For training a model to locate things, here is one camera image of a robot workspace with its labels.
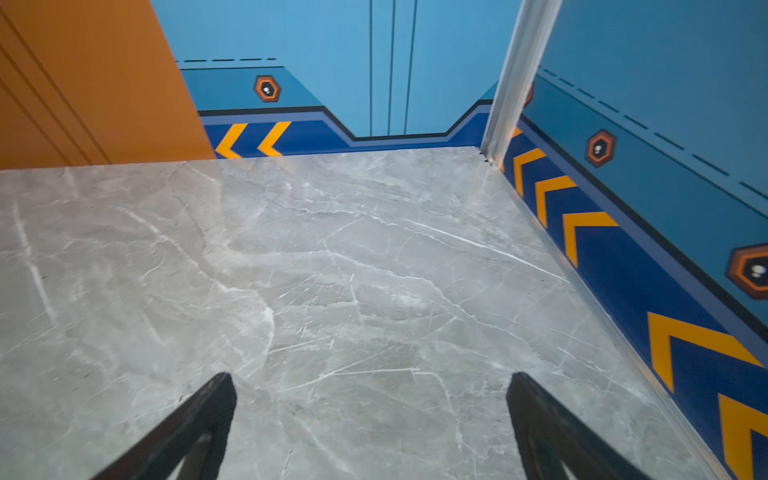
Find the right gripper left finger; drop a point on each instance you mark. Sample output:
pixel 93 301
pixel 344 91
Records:
pixel 188 444

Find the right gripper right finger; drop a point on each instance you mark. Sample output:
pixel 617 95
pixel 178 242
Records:
pixel 553 443

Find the right aluminium corner post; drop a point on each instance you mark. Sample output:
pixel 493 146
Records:
pixel 533 28

